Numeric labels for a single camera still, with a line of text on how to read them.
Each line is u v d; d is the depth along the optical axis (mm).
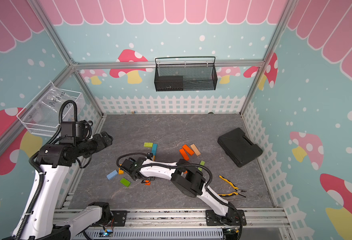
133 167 638
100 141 602
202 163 919
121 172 892
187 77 938
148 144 1024
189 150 995
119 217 742
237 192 813
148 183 849
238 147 943
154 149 995
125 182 858
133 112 1243
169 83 896
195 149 993
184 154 969
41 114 714
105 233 727
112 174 889
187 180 520
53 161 412
